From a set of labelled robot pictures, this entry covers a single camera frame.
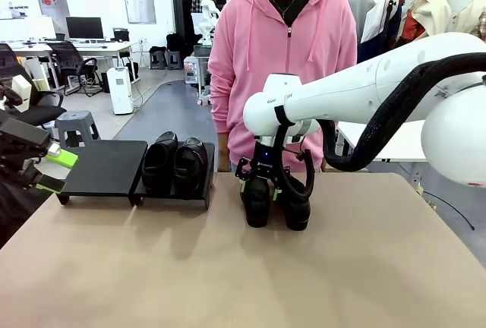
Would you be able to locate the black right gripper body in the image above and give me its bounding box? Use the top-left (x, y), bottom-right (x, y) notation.
top-left (246, 142), bottom-right (282, 181)

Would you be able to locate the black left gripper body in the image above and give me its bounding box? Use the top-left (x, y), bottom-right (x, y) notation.
top-left (0, 109), bottom-right (52, 162)

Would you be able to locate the black strap dress shoe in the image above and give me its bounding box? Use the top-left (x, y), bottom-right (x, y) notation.
top-left (281, 178), bottom-right (313, 232)
top-left (242, 175), bottom-right (273, 229)

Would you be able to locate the pink sleeved right forearm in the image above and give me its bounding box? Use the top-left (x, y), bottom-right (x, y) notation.
top-left (208, 73), bottom-right (233, 135)

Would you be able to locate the black slanted shoe stand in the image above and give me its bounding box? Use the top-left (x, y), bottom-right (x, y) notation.
top-left (56, 140), bottom-right (149, 207)
top-left (128, 141), bottom-right (216, 210)

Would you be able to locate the person's right hand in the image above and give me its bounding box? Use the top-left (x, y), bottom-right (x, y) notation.
top-left (216, 132), bottom-right (232, 166)

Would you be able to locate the black mesh office chair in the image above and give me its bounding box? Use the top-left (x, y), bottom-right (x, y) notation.
top-left (0, 43), bottom-right (68, 130)
top-left (48, 41), bottom-right (103, 97)

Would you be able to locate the grey plastic stool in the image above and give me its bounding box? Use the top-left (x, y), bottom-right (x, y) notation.
top-left (55, 110), bottom-right (102, 150)

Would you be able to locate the white air purifier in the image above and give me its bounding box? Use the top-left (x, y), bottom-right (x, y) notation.
top-left (106, 66), bottom-right (135, 115)

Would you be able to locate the white computer monitor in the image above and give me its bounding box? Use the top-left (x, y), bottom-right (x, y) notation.
top-left (24, 15), bottom-right (57, 40)
top-left (0, 18), bottom-right (30, 43)

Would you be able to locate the person in pink hoodie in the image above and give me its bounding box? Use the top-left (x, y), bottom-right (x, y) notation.
top-left (207, 0), bottom-right (358, 173)

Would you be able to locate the clear plastic storage box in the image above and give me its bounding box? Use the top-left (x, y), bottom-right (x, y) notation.
top-left (183, 56), bottom-right (212, 86)

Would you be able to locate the black computer monitor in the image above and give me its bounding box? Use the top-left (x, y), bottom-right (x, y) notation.
top-left (65, 16), bottom-right (105, 40)

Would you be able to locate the long white office desk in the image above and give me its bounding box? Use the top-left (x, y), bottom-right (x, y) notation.
top-left (0, 40), bottom-right (140, 90)

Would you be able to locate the white table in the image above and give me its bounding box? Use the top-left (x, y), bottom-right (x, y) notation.
top-left (336, 119), bottom-right (429, 164)

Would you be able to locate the dark plastic stool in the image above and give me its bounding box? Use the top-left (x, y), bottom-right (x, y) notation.
top-left (166, 49), bottom-right (184, 71)
top-left (149, 49), bottom-right (169, 71)

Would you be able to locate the black backpack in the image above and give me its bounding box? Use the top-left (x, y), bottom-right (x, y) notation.
top-left (166, 32), bottom-right (188, 52)

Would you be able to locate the mannequin with white navy garment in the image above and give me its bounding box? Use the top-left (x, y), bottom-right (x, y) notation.
top-left (360, 0), bottom-right (404, 54)

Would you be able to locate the mannequin with cream jacket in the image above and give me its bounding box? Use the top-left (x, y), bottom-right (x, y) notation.
top-left (396, 0), bottom-right (453, 46)

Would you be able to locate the mannequin with bucket hat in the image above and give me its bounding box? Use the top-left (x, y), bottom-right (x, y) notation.
top-left (451, 0), bottom-right (486, 36)

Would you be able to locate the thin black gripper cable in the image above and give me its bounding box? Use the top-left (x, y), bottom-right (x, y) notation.
top-left (273, 122), bottom-right (317, 203)

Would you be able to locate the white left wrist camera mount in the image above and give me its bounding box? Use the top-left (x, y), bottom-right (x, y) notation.
top-left (0, 74), bottom-right (32, 113)

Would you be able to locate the black velcro cable strap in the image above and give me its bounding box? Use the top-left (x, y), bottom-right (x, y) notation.
top-left (275, 104), bottom-right (290, 126)

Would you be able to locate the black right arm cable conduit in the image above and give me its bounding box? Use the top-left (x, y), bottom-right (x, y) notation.
top-left (318, 52), bottom-right (486, 172)

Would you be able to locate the silver cross necklace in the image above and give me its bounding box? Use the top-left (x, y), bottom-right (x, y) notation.
top-left (270, 0), bottom-right (301, 17)

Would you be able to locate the silver wall panel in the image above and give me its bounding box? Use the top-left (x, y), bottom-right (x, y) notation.
top-left (121, 0), bottom-right (157, 24)

